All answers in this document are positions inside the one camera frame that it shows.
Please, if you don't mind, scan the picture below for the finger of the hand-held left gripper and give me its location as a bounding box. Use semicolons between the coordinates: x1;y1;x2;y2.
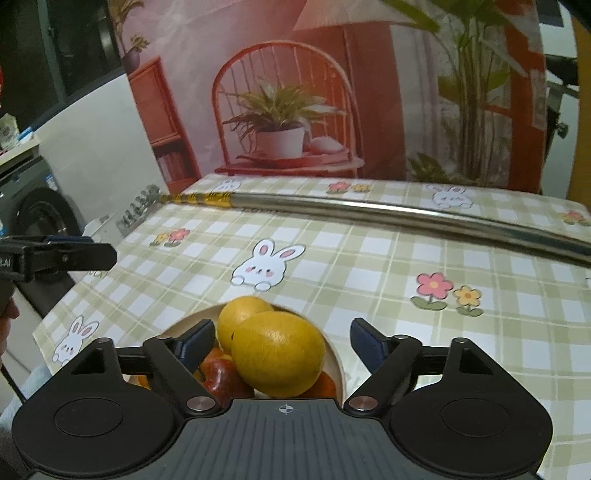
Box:
28;235;117;281

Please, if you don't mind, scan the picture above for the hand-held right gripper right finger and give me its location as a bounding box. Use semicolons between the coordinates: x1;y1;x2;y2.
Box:
344;318;506;415

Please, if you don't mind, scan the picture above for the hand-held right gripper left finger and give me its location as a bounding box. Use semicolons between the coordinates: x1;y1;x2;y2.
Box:
60;318;218;416

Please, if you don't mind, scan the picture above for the red apple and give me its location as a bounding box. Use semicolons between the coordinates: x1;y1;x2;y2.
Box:
199;357;254;407

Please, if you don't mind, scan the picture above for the round yellow citrus fruit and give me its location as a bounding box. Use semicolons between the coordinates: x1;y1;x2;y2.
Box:
217;296;275;356

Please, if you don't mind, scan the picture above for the large yellow citrus fruit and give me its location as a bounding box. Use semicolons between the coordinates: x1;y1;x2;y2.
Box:
231;311;327;398

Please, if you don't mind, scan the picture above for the person's left hand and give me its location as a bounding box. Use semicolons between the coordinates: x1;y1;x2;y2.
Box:
0;279;21;365

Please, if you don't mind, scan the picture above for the white plastic part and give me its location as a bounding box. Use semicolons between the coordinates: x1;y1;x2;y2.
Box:
83;215;125;241

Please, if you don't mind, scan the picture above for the grey washing machine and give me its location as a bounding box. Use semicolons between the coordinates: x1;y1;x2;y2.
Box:
0;152;84;319

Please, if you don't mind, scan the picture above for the checkered printed tablecloth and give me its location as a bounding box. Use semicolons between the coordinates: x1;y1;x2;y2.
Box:
32;173;591;480

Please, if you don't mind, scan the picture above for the metal pole with yellow tape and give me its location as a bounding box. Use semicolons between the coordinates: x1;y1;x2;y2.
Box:
159;191;591;266

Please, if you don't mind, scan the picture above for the dark window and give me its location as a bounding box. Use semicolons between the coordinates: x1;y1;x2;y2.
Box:
37;0;125;100

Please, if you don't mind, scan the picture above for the wooden door panel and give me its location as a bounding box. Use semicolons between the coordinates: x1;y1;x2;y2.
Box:
566;0;591;204

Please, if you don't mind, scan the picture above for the black metal stand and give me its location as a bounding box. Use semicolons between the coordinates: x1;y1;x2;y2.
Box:
540;53;580;158

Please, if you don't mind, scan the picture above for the metal toothed bracket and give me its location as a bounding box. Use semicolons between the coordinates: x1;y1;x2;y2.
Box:
116;185;162;232

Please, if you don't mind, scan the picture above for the black cable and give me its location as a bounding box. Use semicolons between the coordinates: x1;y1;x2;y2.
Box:
0;360;28;407

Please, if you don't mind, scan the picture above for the wall poster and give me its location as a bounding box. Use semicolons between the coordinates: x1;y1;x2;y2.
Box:
108;0;550;195

